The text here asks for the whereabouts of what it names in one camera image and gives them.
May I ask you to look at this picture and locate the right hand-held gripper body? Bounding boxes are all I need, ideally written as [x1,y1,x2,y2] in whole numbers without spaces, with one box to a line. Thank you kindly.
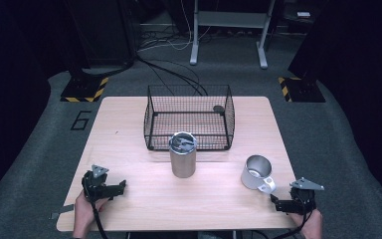
[288,177,325,215]

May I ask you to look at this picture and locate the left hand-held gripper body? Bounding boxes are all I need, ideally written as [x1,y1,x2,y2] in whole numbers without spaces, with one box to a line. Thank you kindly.
[81,164,113,204]

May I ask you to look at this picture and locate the steel mug with handle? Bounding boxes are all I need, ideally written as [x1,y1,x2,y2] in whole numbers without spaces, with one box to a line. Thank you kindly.
[240,154,277,195]

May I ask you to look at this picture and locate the tall steel tumbler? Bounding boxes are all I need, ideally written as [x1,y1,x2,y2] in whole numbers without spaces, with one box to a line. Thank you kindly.
[168,131,198,179]

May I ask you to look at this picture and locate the black wire basket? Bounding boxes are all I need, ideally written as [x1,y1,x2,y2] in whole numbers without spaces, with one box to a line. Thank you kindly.
[143,84,236,151]

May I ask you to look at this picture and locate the person's right hand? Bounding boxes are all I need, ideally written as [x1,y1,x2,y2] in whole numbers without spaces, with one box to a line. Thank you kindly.
[289,208,324,239]

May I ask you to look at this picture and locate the person's left hand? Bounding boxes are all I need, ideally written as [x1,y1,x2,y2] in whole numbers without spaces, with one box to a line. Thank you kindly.
[73,190,110,239]

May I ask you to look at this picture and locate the grey tape strip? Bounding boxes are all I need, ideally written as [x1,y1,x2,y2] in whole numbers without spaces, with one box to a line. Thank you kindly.
[49,203,76,221]

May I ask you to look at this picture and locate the black base with striped edge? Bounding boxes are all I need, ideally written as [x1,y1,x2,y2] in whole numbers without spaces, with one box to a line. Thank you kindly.
[278,76,327,104]
[60,76,109,104]

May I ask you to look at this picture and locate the black cabinet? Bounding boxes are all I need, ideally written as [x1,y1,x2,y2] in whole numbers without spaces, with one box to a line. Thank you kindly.
[63,0,137,69]

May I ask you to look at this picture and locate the white metal stand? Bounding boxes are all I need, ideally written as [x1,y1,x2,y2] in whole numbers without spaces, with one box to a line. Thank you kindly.
[189,0,277,70]

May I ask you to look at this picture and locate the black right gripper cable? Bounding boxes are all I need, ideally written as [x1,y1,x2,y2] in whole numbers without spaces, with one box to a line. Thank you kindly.
[272,209,314,239]

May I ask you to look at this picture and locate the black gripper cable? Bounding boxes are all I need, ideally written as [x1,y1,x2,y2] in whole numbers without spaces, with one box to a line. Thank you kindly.
[272,209,314,239]
[81,177,109,239]

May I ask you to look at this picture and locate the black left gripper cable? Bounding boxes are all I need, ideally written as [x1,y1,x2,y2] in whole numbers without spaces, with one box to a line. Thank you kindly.
[81,177,109,239]

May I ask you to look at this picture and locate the black floor cable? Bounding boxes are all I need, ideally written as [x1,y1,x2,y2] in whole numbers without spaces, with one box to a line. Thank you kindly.
[134,54,209,98]

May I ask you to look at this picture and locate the white floor cable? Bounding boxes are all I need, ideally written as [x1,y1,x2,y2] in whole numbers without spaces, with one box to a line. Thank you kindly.
[137,0,213,53]

